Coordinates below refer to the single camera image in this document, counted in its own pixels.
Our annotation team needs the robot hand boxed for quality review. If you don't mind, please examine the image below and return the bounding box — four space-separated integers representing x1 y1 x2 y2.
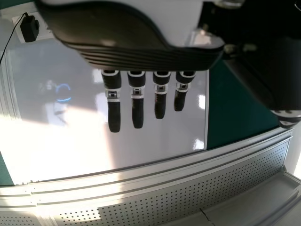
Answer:
37 0 301 134

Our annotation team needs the perforated cable duct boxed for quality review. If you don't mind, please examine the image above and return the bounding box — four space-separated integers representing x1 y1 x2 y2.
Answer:
0 128 294 226

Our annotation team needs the black plug adapter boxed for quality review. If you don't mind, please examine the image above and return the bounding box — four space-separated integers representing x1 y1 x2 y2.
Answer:
19 13 40 43

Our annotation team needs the thin black cable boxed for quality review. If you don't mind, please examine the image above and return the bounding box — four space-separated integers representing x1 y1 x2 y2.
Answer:
0 13 28 68

